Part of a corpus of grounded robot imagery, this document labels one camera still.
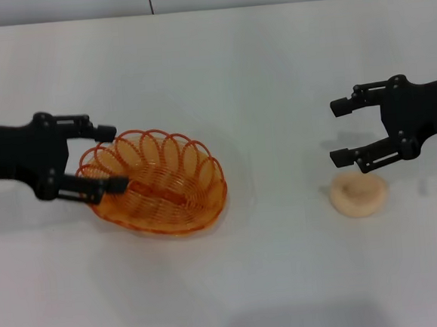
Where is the pale round bread bun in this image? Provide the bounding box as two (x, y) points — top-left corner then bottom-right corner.
(327, 169), (390, 221)

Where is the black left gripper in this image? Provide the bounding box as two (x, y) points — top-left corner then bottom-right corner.
(0, 106), (131, 213)

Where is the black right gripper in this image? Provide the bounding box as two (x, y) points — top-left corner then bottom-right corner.
(323, 71), (437, 177)

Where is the orange woven plastic basket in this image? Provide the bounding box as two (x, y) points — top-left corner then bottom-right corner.
(72, 122), (231, 242)

